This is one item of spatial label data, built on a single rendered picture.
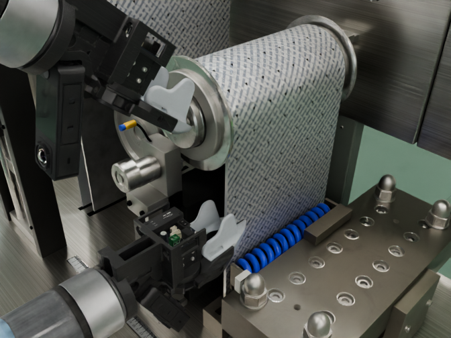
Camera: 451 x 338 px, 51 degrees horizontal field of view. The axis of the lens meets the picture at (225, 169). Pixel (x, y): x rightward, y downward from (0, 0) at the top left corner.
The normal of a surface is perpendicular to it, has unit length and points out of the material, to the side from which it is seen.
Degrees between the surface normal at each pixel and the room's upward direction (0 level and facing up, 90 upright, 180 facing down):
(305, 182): 90
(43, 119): 79
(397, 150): 0
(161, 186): 90
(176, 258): 90
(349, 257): 0
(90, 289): 18
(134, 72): 90
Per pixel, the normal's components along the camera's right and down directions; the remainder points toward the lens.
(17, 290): 0.02, -0.83
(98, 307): 0.49, -0.32
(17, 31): 0.54, 0.62
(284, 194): 0.69, 0.41
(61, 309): 0.28, -0.61
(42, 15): 0.80, 0.16
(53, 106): -0.72, 0.19
